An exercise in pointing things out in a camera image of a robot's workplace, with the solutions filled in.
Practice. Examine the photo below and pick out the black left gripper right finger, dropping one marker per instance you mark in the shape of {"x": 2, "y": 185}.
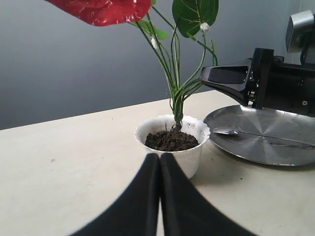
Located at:
{"x": 185, "y": 211}

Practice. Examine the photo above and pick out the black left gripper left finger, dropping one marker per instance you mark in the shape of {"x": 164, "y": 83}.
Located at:
{"x": 135, "y": 212}

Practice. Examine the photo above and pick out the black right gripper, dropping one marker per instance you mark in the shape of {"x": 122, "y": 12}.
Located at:
{"x": 273, "y": 84}

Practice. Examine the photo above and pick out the metal spork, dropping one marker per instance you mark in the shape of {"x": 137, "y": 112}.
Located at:
{"x": 233, "y": 130}

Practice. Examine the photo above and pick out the artificial anthurium plant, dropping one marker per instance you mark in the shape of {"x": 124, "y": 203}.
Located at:
{"x": 192, "y": 19}

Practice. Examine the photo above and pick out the white scalloped flower pot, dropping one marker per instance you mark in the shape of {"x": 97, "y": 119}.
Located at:
{"x": 188, "y": 159}

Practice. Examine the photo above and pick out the dark soil in pot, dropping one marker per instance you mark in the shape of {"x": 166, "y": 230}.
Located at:
{"x": 171, "y": 141}

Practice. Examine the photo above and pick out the round stainless steel plate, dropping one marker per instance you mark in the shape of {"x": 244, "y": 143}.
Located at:
{"x": 269, "y": 122}

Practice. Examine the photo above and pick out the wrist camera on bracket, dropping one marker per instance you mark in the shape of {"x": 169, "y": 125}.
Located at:
{"x": 300, "y": 36}

